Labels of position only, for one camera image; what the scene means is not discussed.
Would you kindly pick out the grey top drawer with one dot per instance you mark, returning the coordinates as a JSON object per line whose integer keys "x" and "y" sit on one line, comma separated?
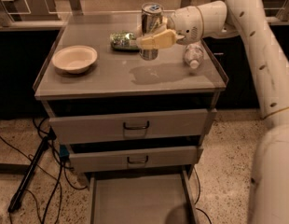
{"x": 130, "y": 126}

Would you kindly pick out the clear plastic water bottle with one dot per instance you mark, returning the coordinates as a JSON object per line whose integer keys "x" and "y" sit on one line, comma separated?
{"x": 193, "y": 55}

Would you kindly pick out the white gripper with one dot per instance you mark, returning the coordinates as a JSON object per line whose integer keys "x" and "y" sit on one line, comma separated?
{"x": 185, "y": 22}

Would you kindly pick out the silver redbull can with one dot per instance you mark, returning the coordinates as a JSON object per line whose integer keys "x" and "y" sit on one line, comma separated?
{"x": 152, "y": 16}

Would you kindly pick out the grey middle drawer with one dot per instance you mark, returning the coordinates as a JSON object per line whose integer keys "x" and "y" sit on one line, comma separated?
{"x": 135, "y": 158}

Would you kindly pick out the black bar on floor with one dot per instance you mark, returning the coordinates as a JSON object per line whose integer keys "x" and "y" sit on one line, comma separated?
{"x": 15, "y": 202}

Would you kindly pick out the grey bottom drawer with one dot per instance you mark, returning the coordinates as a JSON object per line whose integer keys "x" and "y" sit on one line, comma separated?
{"x": 142, "y": 196}

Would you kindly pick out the white paper bowl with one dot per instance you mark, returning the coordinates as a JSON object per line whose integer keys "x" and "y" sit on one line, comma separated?
{"x": 75, "y": 59}

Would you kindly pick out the green crushed can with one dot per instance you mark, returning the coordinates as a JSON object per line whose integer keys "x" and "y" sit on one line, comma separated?
{"x": 123, "y": 41}

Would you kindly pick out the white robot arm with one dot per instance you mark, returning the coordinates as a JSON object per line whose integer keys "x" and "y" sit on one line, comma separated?
{"x": 269, "y": 189}

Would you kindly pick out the grey drawer cabinet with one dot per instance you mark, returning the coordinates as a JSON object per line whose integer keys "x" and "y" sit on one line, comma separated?
{"x": 122, "y": 82}

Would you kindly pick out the grey drawer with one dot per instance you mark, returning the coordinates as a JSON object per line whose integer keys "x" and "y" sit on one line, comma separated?
{"x": 142, "y": 196}
{"x": 135, "y": 158}
{"x": 130, "y": 126}

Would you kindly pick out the blue box behind cabinet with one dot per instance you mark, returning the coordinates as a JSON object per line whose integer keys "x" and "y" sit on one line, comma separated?
{"x": 64, "y": 153}

